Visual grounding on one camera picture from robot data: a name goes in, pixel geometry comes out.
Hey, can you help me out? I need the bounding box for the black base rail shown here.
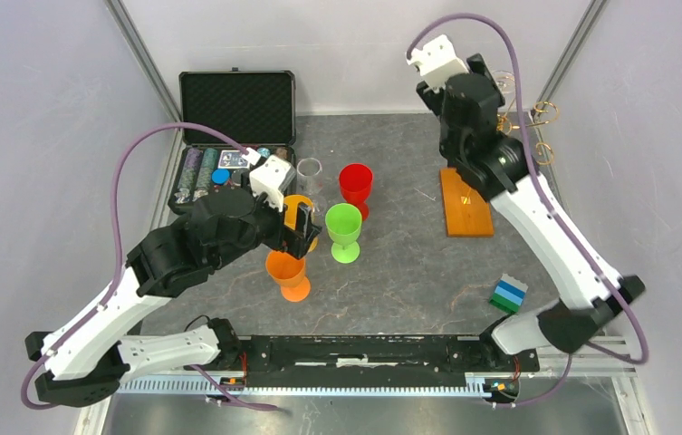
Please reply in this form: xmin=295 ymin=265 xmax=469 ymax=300
xmin=118 ymin=333 xmax=581 ymax=401

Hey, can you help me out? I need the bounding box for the black poker chip case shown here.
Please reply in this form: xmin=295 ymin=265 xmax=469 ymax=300
xmin=168 ymin=68 xmax=297 ymax=216

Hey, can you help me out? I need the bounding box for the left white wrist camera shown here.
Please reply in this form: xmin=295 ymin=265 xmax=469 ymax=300
xmin=241 ymin=149 xmax=296 ymax=212

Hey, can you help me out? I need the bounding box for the orange wine glass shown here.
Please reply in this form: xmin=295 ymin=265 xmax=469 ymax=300
xmin=264 ymin=251 xmax=311 ymax=303

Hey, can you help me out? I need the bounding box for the clear wine glass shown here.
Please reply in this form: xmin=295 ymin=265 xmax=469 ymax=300
xmin=296 ymin=158 xmax=327 ymax=215

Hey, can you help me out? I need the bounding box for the green wine glass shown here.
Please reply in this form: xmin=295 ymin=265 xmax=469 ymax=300
xmin=325 ymin=203 xmax=362 ymax=264

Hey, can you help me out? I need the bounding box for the red wine glass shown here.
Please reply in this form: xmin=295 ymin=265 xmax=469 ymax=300
xmin=338 ymin=163 xmax=373 ymax=221

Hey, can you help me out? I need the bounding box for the gold wire glass rack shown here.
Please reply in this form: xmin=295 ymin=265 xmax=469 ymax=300
xmin=439 ymin=101 xmax=560 ymax=237

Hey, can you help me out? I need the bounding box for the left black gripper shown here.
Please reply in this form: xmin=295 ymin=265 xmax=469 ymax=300
xmin=214 ymin=172 xmax=323 ymax=270

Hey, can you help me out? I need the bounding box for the yellow wine glass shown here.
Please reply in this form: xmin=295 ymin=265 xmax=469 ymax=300
xmin=284 ymin=195 xmax=317 ymax=252

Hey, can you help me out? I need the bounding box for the blue poker chip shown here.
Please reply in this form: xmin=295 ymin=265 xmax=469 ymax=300
xmin=210 ymin=169 xmax=230 ymax=186

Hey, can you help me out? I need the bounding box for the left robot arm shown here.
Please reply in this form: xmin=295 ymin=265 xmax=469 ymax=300
xmin=22 ymin=188 xmax=322 ymax=410

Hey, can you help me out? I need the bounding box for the blue green brick stack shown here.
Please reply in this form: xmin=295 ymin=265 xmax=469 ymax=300
xmin=488 ymin=274 xmax=529 ymax=314

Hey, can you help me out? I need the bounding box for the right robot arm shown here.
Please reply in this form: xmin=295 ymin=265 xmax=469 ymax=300
xmin=408 ymin=53 xmax=646 ymax=370

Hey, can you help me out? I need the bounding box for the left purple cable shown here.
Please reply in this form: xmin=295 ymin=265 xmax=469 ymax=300
xmin=20 ymin=122 xmax=252 ymax=411

